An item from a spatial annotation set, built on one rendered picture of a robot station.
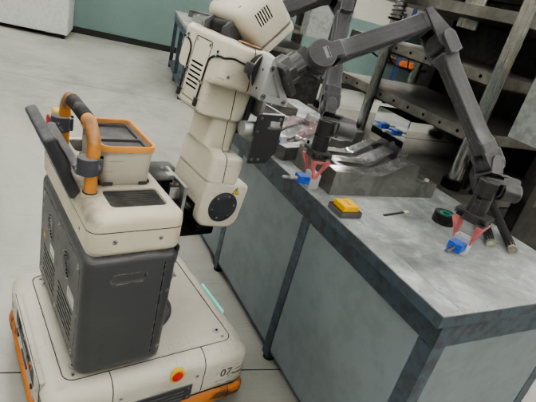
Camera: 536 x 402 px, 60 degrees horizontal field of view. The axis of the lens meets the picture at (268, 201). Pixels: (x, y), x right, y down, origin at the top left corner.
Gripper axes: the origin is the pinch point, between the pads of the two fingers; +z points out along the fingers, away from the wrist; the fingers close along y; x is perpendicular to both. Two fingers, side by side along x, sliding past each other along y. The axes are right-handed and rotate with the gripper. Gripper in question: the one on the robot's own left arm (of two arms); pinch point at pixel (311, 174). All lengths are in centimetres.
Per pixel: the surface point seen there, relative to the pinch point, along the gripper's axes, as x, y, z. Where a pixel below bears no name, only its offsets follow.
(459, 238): -33, -40, 1
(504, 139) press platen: -106, 22, -18
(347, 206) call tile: -3.2, -21.5, 1.1
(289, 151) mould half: -0.8, 23.0, 0.5
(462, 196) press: -82, 9, 7
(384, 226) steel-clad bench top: -15.3, -27.0, 4.9
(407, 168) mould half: -36.8, -3.1, -7.0
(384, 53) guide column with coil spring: -73, 88, -38
